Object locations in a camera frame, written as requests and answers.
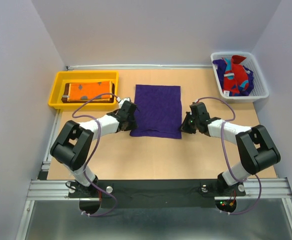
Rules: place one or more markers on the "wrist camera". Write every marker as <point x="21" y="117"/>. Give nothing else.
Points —
<point x="195" y="102"/>
<point x="118" y="99"/>

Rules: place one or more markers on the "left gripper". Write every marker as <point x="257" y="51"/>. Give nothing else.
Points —
<point x="133" y="126"/>

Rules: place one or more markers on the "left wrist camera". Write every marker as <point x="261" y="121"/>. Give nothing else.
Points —
<point x="118" y="99"/>

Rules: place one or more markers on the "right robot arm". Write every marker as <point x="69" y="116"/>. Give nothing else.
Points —
<point x="257" y="150"/>

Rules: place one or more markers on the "yellow plastic tray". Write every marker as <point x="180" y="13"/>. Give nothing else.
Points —
<point x="64" y="77"/>

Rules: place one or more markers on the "orange towel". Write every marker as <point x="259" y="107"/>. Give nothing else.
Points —
<point x="84" y="91"/>

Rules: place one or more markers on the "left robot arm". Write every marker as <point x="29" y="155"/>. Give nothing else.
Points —
<point x="77" y="142"/>

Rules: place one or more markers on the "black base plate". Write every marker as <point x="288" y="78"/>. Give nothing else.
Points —
<point x="150" y="194"/>

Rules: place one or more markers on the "brown towel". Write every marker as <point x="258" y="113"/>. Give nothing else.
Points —
<point x="103" y="98"/>

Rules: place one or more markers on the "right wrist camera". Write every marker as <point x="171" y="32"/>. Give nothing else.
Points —
<point x="195" y="102"/>

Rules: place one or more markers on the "white plastic basket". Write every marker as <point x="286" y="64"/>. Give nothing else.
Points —
<point x="260" y="90"/>

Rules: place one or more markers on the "aluminium frame rail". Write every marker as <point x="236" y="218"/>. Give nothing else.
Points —
<point x="56" y="190"/>

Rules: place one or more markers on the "purple towel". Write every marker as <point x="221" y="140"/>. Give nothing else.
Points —
<point x="221" y="66"/>
<point x="159" y="111"/>

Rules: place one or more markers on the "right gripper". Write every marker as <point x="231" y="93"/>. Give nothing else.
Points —
<point x="184" y="128"/>

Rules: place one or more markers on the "red blue towel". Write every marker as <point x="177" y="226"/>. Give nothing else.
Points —
<point x="235" y="79"/>

